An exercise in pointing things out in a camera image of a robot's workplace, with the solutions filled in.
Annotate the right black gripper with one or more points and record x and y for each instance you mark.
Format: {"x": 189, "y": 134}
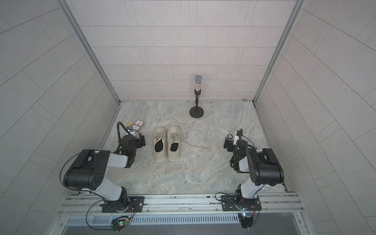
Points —
{"x": 227, "y": 142}

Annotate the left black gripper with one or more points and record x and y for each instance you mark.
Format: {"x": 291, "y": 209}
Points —
{"x": 138, "y": 141}

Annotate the cream canvas sneaker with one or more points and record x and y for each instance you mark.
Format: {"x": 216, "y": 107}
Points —
{"x": 172, "y": 133}
{"x": 159, "y": 133}

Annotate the black insole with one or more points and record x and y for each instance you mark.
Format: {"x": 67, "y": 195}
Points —
{"x": 174, "y": 145}
{"x": 159, "y": 145}

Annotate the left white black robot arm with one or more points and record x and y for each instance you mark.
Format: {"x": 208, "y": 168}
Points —
{"x": 87, "y": 173}

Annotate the small wooden block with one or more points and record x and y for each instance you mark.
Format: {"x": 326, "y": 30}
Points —
{"x": 130, "y": 124}

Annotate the small printed card box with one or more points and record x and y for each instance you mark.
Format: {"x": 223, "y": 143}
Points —
{"x": 138, "y": 125}

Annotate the black microphone stand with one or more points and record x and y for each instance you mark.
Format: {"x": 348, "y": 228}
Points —
{"x": 197, "y": 111}

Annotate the white perforated vent strip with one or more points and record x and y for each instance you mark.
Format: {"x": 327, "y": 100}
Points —
{"x": 163, "y": 219}

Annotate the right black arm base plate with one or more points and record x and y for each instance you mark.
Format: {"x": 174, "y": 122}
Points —
{"x": 232, "y": 203}

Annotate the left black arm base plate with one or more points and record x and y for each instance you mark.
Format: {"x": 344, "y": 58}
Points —
{"x": 131, "y": 204}

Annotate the aluminium mounting rail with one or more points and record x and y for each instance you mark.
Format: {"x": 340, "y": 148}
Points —
{"x": 155, "y": 204}

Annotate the right controller board with cables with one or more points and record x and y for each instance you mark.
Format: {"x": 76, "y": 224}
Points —
{"x": 246, "y": 220}

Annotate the controller board with cables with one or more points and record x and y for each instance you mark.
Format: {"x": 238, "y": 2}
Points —
{"x": 246, "y": 220}
{"x": 119, "y": 223}

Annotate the left controller board with cables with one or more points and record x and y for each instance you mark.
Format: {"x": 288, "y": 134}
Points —
{"x": 119, "y": 223}

